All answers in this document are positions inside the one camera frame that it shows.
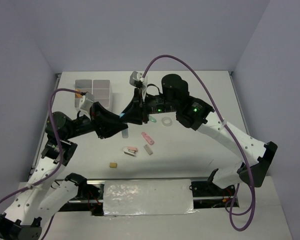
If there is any left white compartment organizer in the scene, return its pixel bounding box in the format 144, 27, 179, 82
74, 79, 95, 111

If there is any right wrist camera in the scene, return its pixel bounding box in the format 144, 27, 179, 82
129, 71, 148, 101

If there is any blue highlighter pen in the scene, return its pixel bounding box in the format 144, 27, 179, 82
118, 112, 129, 139

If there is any pink mini stapler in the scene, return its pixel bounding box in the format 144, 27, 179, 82
123, 146, 138, 157

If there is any silver foil covered panel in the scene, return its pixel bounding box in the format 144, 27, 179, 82
103, 179, 195, 216

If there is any white compartment organizer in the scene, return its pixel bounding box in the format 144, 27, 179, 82
74, 79, 95, 111
92, 79, 113, 112

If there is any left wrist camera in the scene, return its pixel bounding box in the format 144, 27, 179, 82
78, 92, 94, 118

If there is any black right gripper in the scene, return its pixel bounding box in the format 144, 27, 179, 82
118, 87, 178, 126

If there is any yellow eraser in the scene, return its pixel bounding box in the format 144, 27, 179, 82
109, 162, 118, 169

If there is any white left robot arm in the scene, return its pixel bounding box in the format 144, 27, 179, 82
0, 102, 128, 240

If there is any pink orange highlighter pen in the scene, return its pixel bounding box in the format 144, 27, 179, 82
75, 89, 82, 98

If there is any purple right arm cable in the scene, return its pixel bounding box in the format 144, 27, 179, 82
142, 54, 256, 231

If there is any right white compartment organizer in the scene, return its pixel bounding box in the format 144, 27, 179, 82
92, 79, 113, 112

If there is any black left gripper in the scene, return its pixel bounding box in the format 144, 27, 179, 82
64, 101, 128, 140

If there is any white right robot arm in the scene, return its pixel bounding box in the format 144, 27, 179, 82
120, 71, 278, 196

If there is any grey white eraser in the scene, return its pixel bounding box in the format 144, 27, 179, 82
143, 144, 153, 155

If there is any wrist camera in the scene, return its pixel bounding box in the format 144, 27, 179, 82
78, 92, 94, 118
129, 71, 148, 101

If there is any clear tape roll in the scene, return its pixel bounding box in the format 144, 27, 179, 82
161, 117, 173, 127

